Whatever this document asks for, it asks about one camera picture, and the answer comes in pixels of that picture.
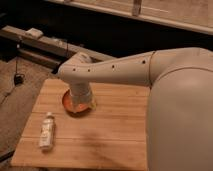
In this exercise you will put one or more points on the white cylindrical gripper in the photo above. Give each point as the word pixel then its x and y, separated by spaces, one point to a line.
pixel 81 93

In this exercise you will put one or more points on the small clear plastic bottle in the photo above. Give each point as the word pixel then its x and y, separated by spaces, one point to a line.
pixel 47 132

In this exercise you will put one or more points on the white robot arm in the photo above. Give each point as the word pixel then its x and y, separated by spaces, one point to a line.
pixel 179 121

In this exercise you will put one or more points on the orange ceramic bowl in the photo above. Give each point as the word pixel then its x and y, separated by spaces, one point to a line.
pixel 80 108

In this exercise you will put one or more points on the light wooden board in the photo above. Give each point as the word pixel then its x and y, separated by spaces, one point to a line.
pixel 111 136

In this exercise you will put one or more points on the small white box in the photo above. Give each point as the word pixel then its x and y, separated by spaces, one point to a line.
pixel 34 33

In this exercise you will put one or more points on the long wooden beam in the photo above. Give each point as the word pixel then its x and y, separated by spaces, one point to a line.
pixel 49 52

